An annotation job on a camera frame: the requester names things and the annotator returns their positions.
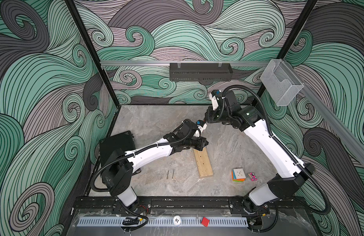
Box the wooden block with nails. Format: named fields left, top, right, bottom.
left=194, top=148, right=213, bottom=179

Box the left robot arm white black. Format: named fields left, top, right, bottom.
left=90, top=119, right=208, bottom=207

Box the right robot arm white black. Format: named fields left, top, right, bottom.
left=205, top=90, right=314, bottom=207

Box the colourful puzzle cube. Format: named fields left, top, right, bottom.
left=231, top=168, right=246, bottom=182

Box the small pink toy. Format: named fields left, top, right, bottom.
left=248, top=173, right=258, bottom=182

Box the black case on table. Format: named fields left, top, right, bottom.
left=99, top=131, right=136, bottom=167

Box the small red cube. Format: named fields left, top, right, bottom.
left=201, top=217, right=210, bottom=227

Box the white round knob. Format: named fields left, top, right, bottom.
left=173, top=215, right=182, bottom=226

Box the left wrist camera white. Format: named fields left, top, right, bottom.
left=194, top=120, right=207, bottom=138

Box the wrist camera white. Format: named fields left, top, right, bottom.
left=194, top=120, right=207, bottom=138
left=209, top=90, right=221, bottom=111

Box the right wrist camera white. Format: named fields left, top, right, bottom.
left=209, top=90, right=221, bottom=111

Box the black perforated wall shelf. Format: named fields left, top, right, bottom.
left=169, top=63, right=233, bottom=82

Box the aluminium rail back wall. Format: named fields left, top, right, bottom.
left=100, top=60, right=269, bottom=67

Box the aluminium rail wall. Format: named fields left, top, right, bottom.
left=282, top=60, right=364, bottom=166
left=100, top=60, right=269, bottom=67

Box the clear plastic wall bin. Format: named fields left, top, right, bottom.
left=260, top=59, right=304, bottom=107

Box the white slotted cable duct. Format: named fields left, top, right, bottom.
left=77, top=216, right=248, bottom=228

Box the aluminium rail right wall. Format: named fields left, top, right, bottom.
left=282, top=60, right=364, bottom=166

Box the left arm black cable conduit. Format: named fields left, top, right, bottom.
left=89, top=118, right=194, bottom=232

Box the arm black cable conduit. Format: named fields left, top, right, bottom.
left=218, top=85, right=332, bottom=234
left=89, top=118, right=194, bottom=232

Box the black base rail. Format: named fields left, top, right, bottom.
left=73, top=196, right=306, bottom=216

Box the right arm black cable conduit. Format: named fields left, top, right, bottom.
left=218, top=85, right=332, bottom=234

